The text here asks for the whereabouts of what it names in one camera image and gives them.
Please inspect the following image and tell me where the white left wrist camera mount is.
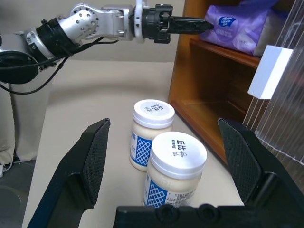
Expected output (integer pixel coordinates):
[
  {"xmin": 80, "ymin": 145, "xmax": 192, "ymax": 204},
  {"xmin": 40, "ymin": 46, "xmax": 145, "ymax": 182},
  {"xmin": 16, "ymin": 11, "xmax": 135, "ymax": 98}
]
[{"xmin": 132, "ymin": 0, "xmax": 149, "ymax": 45}]

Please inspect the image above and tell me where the ribbed clear sliding door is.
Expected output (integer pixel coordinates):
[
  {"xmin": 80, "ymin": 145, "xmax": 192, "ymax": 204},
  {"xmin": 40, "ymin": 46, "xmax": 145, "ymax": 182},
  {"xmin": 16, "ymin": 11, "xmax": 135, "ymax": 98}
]
[{"xmin": 242, "ymin": 0, "xmax": 304, "ymax": 190}]

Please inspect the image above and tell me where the white floor cable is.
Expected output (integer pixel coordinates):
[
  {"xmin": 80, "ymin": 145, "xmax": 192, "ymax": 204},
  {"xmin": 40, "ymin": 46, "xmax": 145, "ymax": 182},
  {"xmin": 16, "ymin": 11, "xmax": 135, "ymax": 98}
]
[{"xmin": 0, "ymin": 161, "xmax": 12, "ymax": 178}]

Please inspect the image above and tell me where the brown wooden cabinet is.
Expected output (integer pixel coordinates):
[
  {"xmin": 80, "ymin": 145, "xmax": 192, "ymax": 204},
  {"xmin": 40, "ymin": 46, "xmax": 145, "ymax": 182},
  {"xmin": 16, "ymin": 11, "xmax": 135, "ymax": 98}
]
[{"xmin": 167, "ymin": 0, "xmax": 304, "ymax": 167}]

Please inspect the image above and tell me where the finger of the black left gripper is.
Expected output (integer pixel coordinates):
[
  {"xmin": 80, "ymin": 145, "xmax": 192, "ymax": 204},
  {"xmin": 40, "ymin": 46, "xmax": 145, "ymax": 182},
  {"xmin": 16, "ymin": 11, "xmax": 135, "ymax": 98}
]
[
  {"xmin": 169, "ymin": 20, "xmax": 214, "ymax": 36},
  {"xmin": 170, "ymin": 16, "xmax": 207, "ymax": 24}
]

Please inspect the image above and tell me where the purple tissue pack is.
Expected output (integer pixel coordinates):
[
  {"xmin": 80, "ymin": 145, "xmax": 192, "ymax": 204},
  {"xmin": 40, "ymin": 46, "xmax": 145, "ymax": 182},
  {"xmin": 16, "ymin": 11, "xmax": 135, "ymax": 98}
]
[{"xmin": 199, "ymin": 0, "xmax": 282, "ymax": 57}]

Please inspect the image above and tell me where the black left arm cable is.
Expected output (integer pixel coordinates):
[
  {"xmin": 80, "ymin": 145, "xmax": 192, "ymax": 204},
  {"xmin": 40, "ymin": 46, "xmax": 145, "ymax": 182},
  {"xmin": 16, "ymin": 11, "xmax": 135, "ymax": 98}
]
[{"xmin": 0, "ymin": 38, "xmax": 120, "ymax": 95}]

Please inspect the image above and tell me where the white door handle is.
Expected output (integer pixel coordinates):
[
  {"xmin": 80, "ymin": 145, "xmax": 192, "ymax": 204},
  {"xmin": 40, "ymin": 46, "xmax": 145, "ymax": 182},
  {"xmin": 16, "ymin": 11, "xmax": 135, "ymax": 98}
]
[{"xmin": 247, "ymin": 44, "xmax": 295, "ymax": 100}]

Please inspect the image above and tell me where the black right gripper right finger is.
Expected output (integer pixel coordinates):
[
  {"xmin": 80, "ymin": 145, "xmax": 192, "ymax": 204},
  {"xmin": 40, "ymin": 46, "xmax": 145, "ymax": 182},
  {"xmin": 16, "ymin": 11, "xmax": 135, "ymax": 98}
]
[{"xmin": 218, "ymin": 118, "xmax": 304, "ymax": 228}]

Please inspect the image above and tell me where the white lidded mayonnaise jar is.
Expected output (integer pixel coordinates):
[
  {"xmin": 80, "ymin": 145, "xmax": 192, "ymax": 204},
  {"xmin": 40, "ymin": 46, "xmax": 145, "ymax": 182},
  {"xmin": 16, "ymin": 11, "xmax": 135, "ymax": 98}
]
[
  {"xmin": 129, "ymin": 99, "xmax": 176, "ymax": 172},
  {"xmin": 142, "ymin": 132, "xmax": 208, "ymax": 209}
]

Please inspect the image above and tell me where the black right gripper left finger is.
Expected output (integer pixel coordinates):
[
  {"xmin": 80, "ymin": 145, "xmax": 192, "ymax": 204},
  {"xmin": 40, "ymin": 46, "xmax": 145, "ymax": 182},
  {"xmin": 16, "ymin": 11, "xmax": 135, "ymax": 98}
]
[{"xmin": 26, "ymin": 118, "xmax": 111, "ymax": 228}]

